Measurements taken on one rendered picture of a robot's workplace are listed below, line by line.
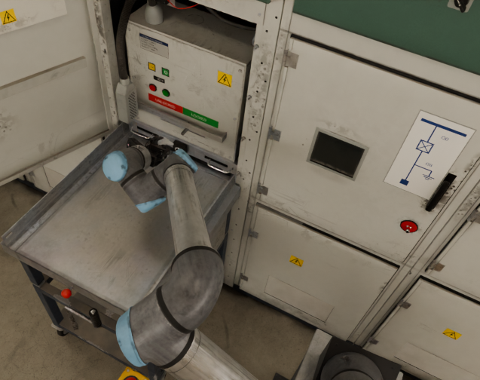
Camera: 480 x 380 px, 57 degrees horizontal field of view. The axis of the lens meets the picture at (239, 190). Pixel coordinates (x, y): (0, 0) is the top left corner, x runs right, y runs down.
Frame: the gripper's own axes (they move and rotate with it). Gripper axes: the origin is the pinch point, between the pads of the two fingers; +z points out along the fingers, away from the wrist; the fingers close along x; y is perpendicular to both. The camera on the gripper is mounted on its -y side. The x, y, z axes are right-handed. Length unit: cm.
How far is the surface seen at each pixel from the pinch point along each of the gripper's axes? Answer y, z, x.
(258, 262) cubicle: 46, 38, -50
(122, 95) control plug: -20.5, -2.7, 13.0
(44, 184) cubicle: -92, 52, -71
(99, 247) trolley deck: -1.3, -27.5, -35.6
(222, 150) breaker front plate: 18.4, 15.7, 2.5
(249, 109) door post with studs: 28.9, -2.2, 25.7
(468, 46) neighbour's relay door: 83, -28, 64
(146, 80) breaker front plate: -16.9, 6.0, 19.9
